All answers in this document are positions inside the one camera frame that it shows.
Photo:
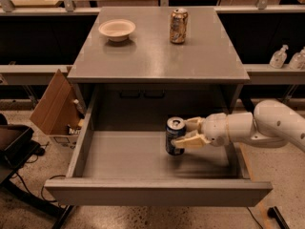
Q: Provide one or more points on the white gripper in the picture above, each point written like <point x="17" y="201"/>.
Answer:
<point x="214" y="128"/>

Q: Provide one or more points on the blue pepsi can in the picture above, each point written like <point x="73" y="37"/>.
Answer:
<point x="175" y="128"/>

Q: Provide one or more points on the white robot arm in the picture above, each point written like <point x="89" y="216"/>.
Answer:
<point x="271" y="125"/>

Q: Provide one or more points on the grey cabinet counter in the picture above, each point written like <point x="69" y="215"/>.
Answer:
<point x="136" y="85"/>

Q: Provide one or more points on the open grey top drawer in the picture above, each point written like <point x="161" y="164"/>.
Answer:
<point x="133" y="168"/>

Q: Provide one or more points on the gold soda can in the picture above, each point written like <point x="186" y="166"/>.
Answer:
<point x="178" y="25"/>

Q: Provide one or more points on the clear sanitizer pump bottle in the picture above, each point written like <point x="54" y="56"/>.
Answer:
<point x="278" y="59"/>

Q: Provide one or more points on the small bottle in box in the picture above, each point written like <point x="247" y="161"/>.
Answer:
<point x="78" y="106"/>

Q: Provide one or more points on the white paper bowl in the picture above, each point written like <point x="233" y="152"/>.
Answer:
<point x="117" y="30"/>

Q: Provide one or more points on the brown cardboard box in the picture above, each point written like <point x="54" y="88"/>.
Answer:
<point x="55" y="115"/>

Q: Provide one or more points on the black office chair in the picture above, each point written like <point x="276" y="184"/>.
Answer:
<point x="16" y="147"/>

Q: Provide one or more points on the grey metal shelf rail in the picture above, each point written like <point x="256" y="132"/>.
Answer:
<point x="30" y="74"/>

